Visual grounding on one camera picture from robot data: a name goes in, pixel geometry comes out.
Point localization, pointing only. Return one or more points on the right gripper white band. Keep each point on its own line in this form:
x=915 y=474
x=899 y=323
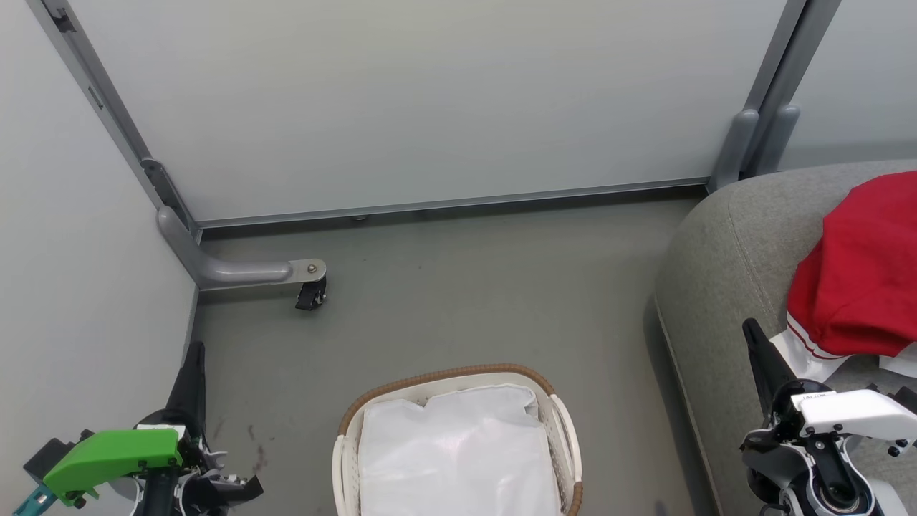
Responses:
x=852 y=414

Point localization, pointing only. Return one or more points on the white basket liner cloth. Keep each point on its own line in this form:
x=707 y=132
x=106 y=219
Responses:
x=458 y=459

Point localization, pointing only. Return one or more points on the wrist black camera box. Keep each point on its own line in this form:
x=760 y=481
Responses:
x=50 y=451
x=899 y=398

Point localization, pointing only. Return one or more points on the red garment with white trim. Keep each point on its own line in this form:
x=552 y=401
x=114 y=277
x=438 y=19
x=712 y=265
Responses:
x=867 y=279

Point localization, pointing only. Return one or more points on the dark grey post bracket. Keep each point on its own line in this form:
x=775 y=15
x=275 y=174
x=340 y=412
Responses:
x=166 y=193

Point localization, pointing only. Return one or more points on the grey upright post foot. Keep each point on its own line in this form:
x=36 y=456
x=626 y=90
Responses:
x=732 y=150
x=777 y=140

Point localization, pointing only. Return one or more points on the grey partition bottom rail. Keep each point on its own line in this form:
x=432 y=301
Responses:
x=466 y=201

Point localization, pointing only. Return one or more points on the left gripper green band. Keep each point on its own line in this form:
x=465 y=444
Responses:
x=114 y=451

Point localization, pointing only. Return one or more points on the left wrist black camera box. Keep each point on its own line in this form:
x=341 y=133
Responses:
x=50 y=451

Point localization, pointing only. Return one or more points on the grey fabric sofa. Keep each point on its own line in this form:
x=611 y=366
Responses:
x=723 y=287

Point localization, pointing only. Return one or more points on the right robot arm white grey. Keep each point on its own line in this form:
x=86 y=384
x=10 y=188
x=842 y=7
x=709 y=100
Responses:
x=824 y=480

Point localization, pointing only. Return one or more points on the curved grey partition foot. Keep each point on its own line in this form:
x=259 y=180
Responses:
x=229 y=272

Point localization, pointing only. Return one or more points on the white woven laundry basket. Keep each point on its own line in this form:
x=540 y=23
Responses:
x=566 y=437

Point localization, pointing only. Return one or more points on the grey partition frame post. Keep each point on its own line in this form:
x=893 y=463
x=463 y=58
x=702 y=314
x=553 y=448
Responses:
x=93 y=86

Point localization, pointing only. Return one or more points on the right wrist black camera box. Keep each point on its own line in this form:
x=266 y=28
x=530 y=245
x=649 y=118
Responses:
x=899 y=398

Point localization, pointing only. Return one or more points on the grey double partition post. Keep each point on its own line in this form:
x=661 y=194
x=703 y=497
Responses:
x=788 y=50

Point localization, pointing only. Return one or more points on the black caster wheel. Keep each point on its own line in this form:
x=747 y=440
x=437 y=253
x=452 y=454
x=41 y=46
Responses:
x=311 y=294

